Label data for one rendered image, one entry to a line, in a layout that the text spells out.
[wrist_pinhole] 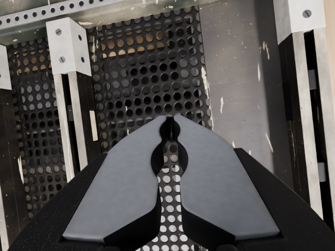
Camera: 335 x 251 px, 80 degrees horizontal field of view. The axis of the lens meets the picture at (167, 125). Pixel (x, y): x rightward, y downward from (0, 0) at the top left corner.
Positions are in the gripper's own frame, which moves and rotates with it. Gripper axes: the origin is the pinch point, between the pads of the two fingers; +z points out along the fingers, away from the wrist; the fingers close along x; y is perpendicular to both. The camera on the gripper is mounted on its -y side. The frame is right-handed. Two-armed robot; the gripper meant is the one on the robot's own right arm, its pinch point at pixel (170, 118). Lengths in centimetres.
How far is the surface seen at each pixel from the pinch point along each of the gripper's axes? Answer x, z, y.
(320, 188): 30.0, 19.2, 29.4
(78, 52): -22.7, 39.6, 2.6
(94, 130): -21.3, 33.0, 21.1
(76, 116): -23.2, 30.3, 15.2
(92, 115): -21.6, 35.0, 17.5
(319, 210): 27.6, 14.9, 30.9
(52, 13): -29, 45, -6
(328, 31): 33.5, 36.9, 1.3
